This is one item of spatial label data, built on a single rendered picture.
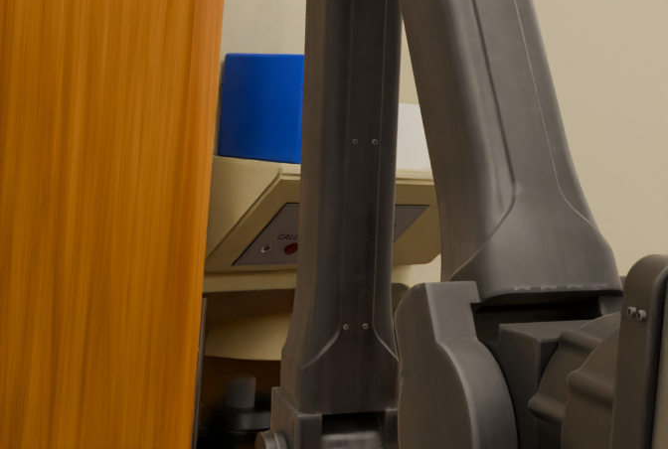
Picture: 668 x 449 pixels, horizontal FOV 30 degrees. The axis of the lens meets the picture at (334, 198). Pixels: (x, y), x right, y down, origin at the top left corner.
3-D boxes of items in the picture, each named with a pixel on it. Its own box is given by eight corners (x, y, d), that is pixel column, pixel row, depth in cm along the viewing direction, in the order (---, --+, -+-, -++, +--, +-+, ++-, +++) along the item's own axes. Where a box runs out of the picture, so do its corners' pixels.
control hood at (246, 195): (176, 269, 107) (184, 153, 107) (413, 261, 131) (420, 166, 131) (268, 288, 99) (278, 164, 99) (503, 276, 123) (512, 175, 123)
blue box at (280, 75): (215, 155, 108) (223, 52, 108) (295, 160, 116) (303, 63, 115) (297, 164, 102) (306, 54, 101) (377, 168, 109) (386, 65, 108)
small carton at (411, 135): (349, 164, 117) (354, 99, 117) (380, 165, 121) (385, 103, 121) (393, 168, 114) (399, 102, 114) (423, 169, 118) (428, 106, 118)
